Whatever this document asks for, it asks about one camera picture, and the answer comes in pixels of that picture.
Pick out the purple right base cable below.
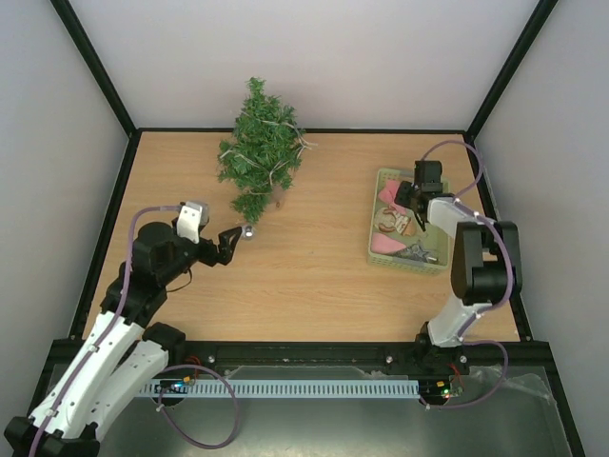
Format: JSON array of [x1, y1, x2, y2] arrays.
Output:
[[422, 338, 510, 412]]

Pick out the silver star ornament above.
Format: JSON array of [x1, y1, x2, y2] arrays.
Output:
[[395, 243, 438, 264]]

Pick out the clear led string lights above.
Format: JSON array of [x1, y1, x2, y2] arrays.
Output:
[[218, 94, 320, 210]]

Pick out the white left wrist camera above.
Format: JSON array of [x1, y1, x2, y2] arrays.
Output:
[[176, 201, 209, 244]]

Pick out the pink felt bow ornament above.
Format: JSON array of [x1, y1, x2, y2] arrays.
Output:
[[377, 180, 406, 215]]

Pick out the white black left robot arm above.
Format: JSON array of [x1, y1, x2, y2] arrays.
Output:
[[4, 222, 243, 456]]

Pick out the small green christmas tree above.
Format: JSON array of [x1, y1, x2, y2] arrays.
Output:
[[216, 76, 306, 224]]

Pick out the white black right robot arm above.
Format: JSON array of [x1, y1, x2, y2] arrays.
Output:
[[395, 160, 522, 373]]

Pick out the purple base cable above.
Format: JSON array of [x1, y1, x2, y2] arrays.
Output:
[[422, 338, 510, 412], [155, 364, 239, 449]]

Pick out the green perforated plastic basket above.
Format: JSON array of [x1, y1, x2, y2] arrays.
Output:
[[367, 168, 451, 275]]

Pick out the snowman ornament brown hat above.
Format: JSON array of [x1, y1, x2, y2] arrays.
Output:
[[372, 207, 424, 237]]

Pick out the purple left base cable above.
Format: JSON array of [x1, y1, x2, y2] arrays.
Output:
[[155, 364, 239, 449]]

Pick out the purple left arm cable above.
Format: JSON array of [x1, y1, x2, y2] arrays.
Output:
[[28, 203, 182, 457]]

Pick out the light blue slotted cable duct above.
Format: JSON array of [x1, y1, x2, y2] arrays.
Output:
[[135, 379, 420, 399]]

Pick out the black front mounting rail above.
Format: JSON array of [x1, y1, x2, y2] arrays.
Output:
[[185, 341, 467, 370]]

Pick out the silver disco ball ornament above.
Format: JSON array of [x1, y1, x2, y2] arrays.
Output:
[[241, 225, 256, 241]]

